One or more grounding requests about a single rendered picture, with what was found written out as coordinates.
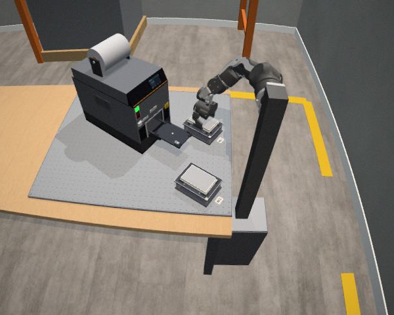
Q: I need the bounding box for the white foil roll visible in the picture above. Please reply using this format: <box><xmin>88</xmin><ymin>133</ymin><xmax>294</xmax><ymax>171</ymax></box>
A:
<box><xmin>87</xmin><ymin>33</ymin><xmax>131</xmax><ymax>73</ymax></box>

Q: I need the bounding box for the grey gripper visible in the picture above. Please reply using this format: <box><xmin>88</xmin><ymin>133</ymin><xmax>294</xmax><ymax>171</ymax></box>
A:
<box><xmin>192</xmin><ymin>94</ymin><xmax>218</xmax><ymax>130</ymax></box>

